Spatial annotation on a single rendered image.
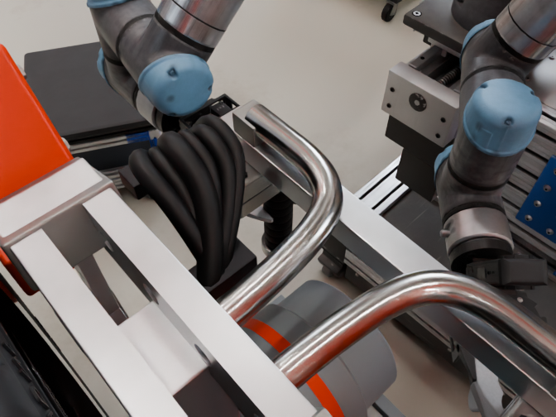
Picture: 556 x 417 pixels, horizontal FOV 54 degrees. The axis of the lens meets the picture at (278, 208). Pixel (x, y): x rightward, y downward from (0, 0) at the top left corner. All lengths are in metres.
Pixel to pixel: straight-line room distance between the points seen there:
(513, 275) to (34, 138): 0.42
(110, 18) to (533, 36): 0.49
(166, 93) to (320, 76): 1.57
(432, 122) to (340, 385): 0.57
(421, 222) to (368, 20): 1.23
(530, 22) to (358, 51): 1.63
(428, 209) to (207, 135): 1.10
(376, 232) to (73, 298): 0.26
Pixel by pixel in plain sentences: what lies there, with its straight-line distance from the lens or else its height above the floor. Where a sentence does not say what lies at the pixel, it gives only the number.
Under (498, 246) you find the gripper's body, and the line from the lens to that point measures 0.65.
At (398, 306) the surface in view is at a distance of 0.39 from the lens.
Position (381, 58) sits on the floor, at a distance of 2.26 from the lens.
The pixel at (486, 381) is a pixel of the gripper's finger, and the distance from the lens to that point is 0.58.
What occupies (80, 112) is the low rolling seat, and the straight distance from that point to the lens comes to 1.58.
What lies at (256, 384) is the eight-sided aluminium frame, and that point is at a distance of 0.24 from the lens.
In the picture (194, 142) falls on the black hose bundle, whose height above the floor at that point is 1.04.
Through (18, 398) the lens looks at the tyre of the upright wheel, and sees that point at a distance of 0.21.
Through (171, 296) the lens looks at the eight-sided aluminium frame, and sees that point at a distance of 0.27.
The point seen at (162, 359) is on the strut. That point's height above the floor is 1.09.
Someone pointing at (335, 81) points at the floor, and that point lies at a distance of 2.13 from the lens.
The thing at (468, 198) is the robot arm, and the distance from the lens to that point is 0.68.
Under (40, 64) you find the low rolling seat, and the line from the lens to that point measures 1.78.
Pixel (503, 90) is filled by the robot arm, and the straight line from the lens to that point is 0.64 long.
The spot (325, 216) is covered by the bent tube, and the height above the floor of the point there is 1.01.
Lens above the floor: 1.35
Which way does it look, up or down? 53 degrees down
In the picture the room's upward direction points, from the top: straight up
